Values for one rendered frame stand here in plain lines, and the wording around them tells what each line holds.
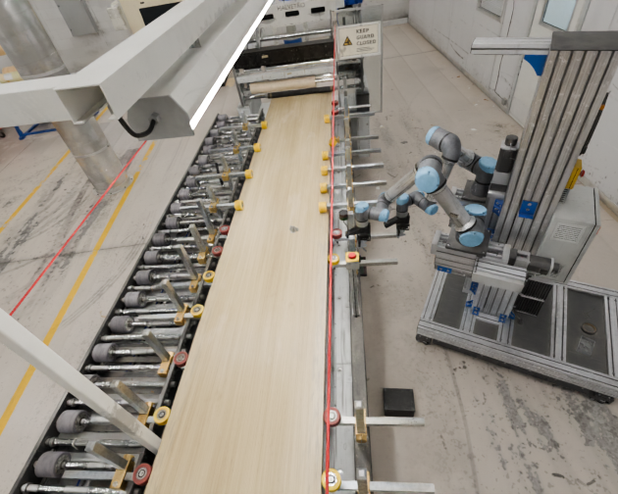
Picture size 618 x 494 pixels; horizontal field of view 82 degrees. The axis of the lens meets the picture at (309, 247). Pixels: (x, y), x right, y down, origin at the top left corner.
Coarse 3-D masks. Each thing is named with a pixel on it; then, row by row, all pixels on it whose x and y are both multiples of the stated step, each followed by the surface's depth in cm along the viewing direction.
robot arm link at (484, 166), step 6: (486, 156) 230; (480, 162) 227; (486, 162) 227; (492, 162) 226; (474, 168) 233; (480, 168) 228; (486, 168) 225; (492, 168) 224; (480, 174) 230; (486, 174) 228; (492, 174) 228; (480, 180) 233; (486, 180) 230
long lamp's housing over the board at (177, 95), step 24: (240, 0) 124; (264, 0) 137; (216, 24) 102; (240, 24) 107; (192, 48) 85; (216, 48) 87; (168, 72) 74; (192, 72) 74; (216, 72) 82; (144, 96) 65; (168, 96) 64; (192, 96) 70; (144, 120) 67; (168, 120) 67
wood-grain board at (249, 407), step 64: (320, 128) 370; (256, 192) 302; (320, 192) 289; (256, 256) 246; (320, 256) 238; (256, 320) 208; (320, 320) 202; (192, 384) 184; (256, 384) 179; (320, 384) 175; (192, 448) 162; (256, 448) 158; (320, 448) 155
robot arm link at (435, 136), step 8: (432, 128) 212; (440, 128) 209; (432, 136) 210; (440, 136) 206; (432, 144) 212; (440, 144) 206; (464, 152) 226; (472, 152) 232; (464, 160) 231; (472, 160) 232; (464, 168) 239
